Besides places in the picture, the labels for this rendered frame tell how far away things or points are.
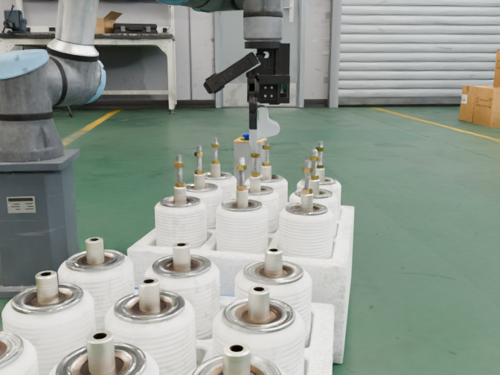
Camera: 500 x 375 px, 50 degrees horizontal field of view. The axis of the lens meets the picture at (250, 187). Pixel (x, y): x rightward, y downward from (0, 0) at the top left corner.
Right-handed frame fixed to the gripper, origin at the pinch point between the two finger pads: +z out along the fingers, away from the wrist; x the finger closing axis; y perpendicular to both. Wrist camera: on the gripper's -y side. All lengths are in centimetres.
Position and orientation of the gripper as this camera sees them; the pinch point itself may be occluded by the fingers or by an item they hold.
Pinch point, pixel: (251, 145)
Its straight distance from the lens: 107.2
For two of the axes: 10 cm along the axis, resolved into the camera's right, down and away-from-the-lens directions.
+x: 0.1, -2.3, 9.7
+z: 0.0, 9.7, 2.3
